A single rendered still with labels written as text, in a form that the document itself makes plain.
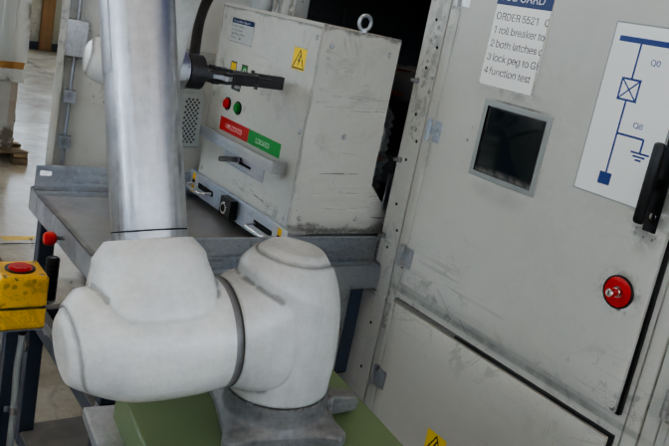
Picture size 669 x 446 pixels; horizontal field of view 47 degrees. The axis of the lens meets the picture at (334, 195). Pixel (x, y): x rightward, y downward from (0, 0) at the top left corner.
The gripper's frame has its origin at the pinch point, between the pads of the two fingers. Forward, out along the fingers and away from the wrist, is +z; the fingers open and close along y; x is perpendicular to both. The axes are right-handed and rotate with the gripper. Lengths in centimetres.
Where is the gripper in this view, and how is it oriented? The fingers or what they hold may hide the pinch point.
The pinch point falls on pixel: (269, 82)
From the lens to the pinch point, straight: 180.6
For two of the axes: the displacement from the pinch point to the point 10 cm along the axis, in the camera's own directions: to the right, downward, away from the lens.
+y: 5.0, 2.9, -8.2
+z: 8.5, 0.4, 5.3
